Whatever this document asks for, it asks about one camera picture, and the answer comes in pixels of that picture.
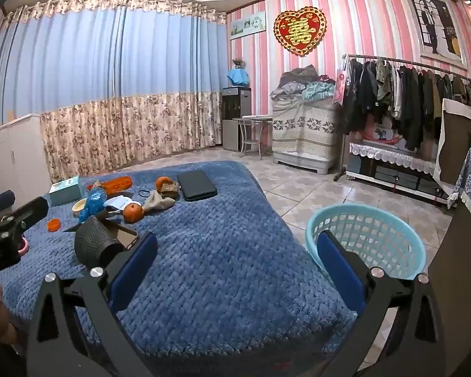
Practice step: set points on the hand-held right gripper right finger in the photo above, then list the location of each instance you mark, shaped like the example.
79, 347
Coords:
339, 271

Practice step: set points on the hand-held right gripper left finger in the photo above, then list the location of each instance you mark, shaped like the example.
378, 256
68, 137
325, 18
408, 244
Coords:
135, 271

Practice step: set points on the black ribbed cup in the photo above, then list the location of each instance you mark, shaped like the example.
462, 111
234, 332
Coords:
94, 239

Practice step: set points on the light blue plastic basket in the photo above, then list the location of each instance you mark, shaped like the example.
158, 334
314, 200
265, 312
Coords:
376, 227

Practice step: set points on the blue plastic bag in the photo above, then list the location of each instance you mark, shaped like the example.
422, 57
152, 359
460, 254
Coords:
92, 203

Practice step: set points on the beige sock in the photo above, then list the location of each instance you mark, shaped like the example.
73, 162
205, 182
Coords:
159, 203

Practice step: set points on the orange snack packet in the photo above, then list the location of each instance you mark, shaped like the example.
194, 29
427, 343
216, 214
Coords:
117, 183

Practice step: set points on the orange bottle cap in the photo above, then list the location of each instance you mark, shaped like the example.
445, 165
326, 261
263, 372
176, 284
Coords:
54, 224

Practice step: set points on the brown phone case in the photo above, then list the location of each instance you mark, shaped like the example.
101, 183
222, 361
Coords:
126, 236

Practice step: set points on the teal cardboard box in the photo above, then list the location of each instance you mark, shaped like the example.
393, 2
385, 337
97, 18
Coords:
64, 192

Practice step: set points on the white cabinet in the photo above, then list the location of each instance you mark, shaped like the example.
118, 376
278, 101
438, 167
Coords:
15, 153

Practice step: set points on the orange fruit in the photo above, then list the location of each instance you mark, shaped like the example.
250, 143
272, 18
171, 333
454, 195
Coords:
163, 182
133, 213

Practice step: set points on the small brown round object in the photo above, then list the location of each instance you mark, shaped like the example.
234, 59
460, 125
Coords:
172, 191

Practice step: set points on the low media stand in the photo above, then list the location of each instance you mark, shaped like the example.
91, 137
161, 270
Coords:
396, 180

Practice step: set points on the dark wooden furniture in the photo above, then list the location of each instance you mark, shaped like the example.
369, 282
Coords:
455, 302

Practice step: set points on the white lace cloth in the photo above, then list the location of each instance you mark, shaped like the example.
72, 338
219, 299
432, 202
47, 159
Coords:
392, 157

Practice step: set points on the cabinet with patterned cloth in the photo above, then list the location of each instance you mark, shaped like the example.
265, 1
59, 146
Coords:
302, 125

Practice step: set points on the cream cloth cover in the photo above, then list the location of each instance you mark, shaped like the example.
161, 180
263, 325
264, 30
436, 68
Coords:
441, 153

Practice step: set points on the blue and floral curtain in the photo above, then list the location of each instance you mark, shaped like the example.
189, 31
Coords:
102, 66

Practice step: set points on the small metal table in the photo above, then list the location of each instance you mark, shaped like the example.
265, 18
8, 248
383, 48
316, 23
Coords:
255, 118

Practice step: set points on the grey water dispenser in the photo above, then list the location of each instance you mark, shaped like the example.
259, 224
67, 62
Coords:
235, 125

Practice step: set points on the row of hanging clothes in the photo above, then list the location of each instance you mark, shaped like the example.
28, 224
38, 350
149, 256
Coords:
408, 102

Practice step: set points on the pink hanging bag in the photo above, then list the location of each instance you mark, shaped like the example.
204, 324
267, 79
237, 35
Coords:
340, 86

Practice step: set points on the pile of clothes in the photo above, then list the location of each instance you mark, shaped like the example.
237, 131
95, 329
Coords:
302, 82

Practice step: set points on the blue bottle cover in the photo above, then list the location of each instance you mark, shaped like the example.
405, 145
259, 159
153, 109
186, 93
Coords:
237, 77

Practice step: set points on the metal clothes rack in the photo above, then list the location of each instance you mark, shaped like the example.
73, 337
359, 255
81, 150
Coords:
416, 63

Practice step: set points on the small potted plant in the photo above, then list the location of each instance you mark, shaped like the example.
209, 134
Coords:
238, 63

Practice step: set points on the red heart wall decoration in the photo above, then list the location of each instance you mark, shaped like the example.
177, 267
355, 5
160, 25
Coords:
300, 29

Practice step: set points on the wall poster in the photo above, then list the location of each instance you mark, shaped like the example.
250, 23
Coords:
435, 27

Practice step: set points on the landscape wall picture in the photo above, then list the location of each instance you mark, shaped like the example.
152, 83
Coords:
247, 25

